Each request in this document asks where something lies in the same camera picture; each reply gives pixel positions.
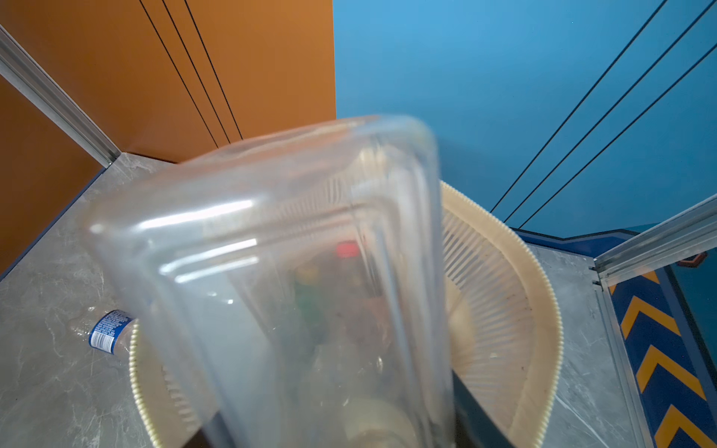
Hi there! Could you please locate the clear bottle red label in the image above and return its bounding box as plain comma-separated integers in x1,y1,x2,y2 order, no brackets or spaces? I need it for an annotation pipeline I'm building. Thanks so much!
335,241,362,259

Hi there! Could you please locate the clear bottle green cap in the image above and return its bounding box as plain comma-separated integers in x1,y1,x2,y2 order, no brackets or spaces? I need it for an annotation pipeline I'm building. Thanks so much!
82,116,456,447

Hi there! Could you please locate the small clear bottle blue label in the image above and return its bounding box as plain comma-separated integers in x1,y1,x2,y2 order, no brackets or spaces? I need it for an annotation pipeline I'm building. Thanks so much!
68,306,136,361

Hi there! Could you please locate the cream plastic waste bin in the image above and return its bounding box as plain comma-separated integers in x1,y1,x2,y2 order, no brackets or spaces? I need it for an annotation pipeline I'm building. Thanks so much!
129,182,563,447

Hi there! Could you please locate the right aluminium corner post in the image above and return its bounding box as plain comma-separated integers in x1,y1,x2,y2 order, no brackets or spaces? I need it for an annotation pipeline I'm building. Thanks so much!
595,196,716,287

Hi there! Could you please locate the aluminium corner post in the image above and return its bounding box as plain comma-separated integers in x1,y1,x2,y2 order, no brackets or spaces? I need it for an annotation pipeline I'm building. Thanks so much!
595,196,716,287
1,27,121,168

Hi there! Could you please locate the left aluminium corner post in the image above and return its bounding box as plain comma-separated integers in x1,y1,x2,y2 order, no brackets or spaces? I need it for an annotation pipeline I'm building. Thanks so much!
1,27,121,168

